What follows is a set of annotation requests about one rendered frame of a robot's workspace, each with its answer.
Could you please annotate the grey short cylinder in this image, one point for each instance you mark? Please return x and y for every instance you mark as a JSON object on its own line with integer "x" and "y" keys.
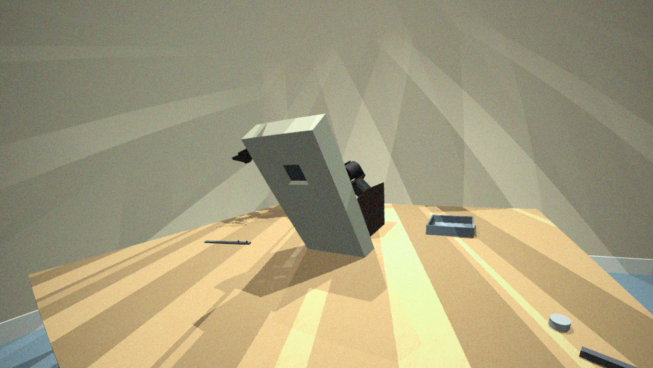
{"x": 559, "y": 322}

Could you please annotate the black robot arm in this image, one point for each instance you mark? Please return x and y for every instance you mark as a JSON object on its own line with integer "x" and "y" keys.
{"x": 354, "y": 170}

